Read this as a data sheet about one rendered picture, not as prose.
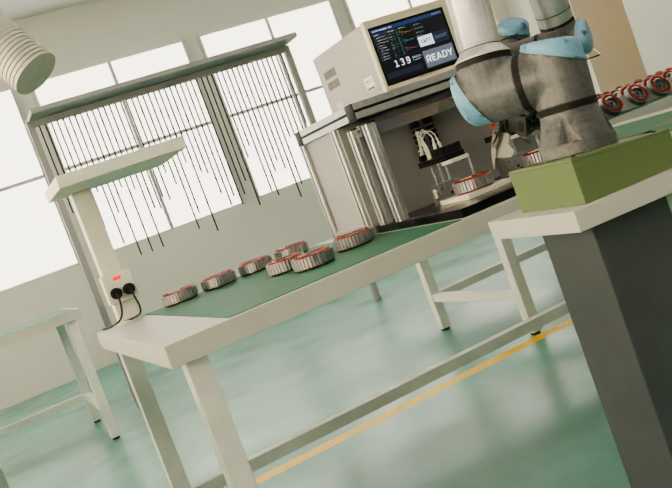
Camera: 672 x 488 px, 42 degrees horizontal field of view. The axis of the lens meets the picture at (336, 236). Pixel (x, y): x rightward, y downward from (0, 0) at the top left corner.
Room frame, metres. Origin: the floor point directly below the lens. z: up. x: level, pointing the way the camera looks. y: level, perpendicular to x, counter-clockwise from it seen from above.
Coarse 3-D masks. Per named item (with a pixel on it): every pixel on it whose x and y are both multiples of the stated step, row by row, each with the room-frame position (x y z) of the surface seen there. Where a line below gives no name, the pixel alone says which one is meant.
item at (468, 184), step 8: (472, 176) 2.39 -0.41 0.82; (480, 176) 2.30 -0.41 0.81; (488, 176) 2.31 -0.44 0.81; (456, 184) 2.33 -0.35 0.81; (464, 184) 2.31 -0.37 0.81; (472, 184) 2.30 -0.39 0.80; (480, 184) 2.31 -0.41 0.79; (488, 184) 2.31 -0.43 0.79; (456, 192) 2.34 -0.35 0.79; (464, 192) 2.32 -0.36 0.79
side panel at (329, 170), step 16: (320, 144) 2.65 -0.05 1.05; (336, 144) 2.52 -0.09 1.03; (304, 160) 2.76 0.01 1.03; (320, 160) 2.69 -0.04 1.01; (336, 160) 2.59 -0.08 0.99; (320, 176) 2.73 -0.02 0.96; (336, 176) 2.62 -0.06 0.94; (352, 176) 2.51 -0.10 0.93; (320, 192) 2.74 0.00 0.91; (336, 192) 2.66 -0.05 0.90; (352, 192) 2.53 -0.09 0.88; (336, 208) 2.70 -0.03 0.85; (352, 208) 2.60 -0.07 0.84; (336, 224) 2.74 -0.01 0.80; (352, 224) 2.63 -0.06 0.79; (368, 224) 2.51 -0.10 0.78
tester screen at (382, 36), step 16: (432, 16) 2.53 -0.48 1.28; (384, 32) 2.46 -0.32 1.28; (400, 32) 2.48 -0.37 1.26; (416, 32) 2.50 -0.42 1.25; (432, 32) 2.52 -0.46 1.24; (448, 32) 2.54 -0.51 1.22; (384, 48) 2.46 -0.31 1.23; (400, 48) 2.48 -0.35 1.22; (416, 48) 2.50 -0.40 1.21; (384, 64) 2.45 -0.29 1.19
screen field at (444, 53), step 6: (450, 42) 2.54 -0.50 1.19; (432, 48) 2.51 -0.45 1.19; (438, 48) 2.52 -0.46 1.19; (444, 48) 2.53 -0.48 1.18; (450, 48) 2.54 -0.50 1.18; (426, 54) 2.50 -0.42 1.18; (432, 54) 2.51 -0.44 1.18; (438, 54) 2.52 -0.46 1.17; (444, 54) 2.53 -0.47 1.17; (450, 54) 2.53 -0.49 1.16; (426, 60) 2.50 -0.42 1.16; (432, 60) 2.51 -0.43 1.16; (438, 60) 2.52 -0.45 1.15; (444, 60) 2.52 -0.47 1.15; (450, 60) 2.53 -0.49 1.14; (432, 66) 2.51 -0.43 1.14
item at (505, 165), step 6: (516, 156) 2.56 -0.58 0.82; (504, 162) 2.55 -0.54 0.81; (510, 162) 2.55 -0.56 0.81; (516, 162) 2.56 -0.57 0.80; (522, 162) 2.57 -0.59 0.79; (498, 168) 2.59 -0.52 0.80; (504, 168) 2.56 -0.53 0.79; (510, 168) 2.55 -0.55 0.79; (516, 168) 2.56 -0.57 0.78; (504, 174) 2.57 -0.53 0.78
